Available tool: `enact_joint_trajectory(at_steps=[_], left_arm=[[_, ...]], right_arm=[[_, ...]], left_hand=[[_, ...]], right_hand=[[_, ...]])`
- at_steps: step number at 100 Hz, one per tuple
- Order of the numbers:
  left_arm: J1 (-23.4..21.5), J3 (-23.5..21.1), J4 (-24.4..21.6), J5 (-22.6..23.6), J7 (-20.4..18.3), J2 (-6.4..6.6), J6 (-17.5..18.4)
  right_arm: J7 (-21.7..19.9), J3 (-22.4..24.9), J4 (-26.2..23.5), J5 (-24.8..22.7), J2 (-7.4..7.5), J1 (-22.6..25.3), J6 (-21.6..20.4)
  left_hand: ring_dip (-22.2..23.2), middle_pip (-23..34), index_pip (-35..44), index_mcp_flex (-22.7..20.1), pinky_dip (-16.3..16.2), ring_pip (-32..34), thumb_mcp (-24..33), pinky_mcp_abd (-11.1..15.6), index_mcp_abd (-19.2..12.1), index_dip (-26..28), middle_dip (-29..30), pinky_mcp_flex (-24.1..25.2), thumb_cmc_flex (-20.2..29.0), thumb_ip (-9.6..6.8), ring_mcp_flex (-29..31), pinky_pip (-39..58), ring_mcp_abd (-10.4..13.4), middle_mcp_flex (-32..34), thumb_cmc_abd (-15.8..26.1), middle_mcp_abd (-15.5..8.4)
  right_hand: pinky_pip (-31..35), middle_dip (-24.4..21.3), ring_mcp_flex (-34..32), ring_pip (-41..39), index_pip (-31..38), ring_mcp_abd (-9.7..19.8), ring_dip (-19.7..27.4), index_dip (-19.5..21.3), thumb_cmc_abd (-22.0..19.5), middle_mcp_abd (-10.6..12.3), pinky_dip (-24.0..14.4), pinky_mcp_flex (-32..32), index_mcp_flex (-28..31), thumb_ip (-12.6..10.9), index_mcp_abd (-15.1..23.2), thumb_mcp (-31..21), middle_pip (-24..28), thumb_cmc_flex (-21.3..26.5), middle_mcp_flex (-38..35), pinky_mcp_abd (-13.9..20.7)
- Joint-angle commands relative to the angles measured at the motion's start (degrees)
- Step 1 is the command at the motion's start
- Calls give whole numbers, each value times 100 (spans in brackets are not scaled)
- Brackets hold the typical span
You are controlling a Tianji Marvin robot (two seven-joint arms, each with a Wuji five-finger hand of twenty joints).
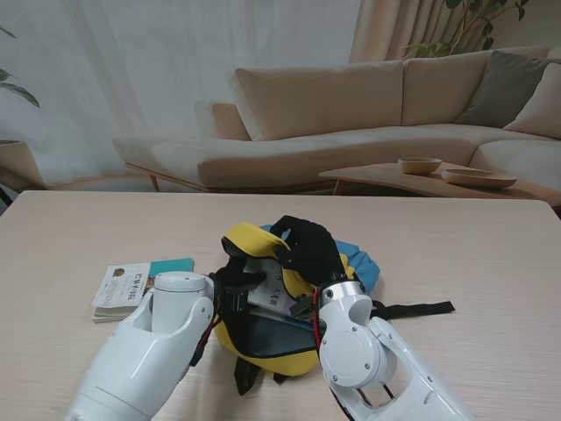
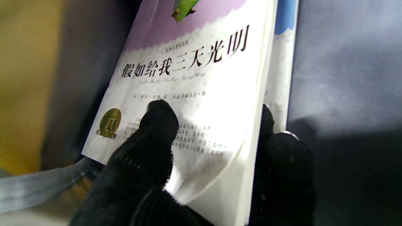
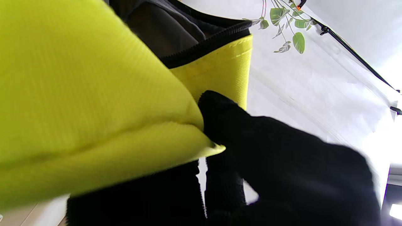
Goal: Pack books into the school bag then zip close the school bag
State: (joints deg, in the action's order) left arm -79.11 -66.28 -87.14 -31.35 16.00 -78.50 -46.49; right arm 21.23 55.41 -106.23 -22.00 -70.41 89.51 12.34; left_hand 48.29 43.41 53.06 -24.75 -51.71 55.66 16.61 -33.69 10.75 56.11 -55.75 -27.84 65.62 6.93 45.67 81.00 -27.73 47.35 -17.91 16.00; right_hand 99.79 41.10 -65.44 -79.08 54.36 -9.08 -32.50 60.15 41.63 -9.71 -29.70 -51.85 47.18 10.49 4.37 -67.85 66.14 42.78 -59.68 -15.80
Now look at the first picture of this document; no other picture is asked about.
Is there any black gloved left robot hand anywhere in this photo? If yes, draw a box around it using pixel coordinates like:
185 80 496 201
209 256 269 303

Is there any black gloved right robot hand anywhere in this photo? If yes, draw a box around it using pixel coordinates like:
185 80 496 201
269 214 345 287

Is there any purple and white bird book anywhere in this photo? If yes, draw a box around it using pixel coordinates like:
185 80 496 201
243 258 315 319

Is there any blue and yellow school bag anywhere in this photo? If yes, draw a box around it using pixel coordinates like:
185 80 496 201
213 222 456 396

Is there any teal and white book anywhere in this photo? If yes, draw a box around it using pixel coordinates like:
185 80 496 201
90 257 196 325

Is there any wooden coffee table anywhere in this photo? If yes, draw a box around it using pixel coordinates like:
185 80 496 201
318 161 561 207

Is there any small wooden bowl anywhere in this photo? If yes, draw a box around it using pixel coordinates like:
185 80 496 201
397 157 444 175

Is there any beige sofa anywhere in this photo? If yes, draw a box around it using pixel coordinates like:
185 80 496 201
112 43 561 194

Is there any wide shallow wooden bowl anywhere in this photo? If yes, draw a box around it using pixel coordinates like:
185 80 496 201
441 168 519 189

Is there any beige curtain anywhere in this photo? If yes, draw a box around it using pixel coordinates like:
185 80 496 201
349 0 561 65

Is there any tall green leafy plant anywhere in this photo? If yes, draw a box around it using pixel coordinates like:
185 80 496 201
405 0 531 58

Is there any white sheer curtain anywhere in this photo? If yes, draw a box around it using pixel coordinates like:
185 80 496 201
0 0 363 189

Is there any light wooden planter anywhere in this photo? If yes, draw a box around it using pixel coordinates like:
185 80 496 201
0 139 45 190

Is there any grey cushion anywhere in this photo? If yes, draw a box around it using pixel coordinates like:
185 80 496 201
458 50 551 129

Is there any beige cushion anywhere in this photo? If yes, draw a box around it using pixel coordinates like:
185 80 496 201
503 62 561 140

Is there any variegated leaf plant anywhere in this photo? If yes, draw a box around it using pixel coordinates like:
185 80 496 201
0 26 41 110

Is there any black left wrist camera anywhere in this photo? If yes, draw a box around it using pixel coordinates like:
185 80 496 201
221 287 251 315

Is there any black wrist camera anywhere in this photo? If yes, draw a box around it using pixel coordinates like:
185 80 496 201
221 287 251 315
292 294 315 318

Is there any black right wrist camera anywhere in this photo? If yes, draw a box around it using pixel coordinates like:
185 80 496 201
292 294 315 318

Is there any red black right arm cable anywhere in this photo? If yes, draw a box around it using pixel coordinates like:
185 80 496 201
309 287 325 350

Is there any red black arm cable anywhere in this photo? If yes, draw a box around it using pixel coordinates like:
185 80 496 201
188 306 223 368
309 287 325 350

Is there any red black left arm cable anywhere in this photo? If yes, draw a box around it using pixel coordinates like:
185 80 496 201
188 306 223 368

